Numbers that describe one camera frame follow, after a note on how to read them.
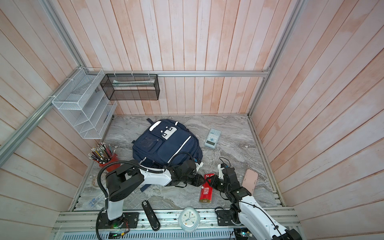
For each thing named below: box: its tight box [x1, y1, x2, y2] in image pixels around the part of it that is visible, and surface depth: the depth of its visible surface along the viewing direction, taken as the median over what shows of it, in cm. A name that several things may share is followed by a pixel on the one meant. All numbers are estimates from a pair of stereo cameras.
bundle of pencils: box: [87, 142, 116, 164], surface depth 83 cm
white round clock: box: [178, 206, 201, 233], surface depth 73 cm
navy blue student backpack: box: [132, 118, 203, 192], surface depth 94 cm
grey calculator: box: [204, 128, 222, 149], surface depth 106 cm
